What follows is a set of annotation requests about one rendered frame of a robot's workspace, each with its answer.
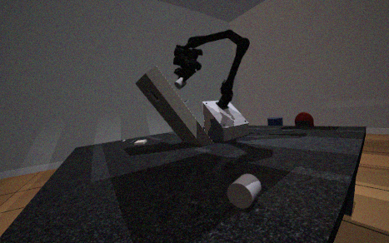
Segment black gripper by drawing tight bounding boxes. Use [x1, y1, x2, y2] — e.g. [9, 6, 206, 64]
[174, 56, 202, 82]

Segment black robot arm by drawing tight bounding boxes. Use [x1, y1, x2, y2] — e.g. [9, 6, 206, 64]
[173, 30, 250, 110]

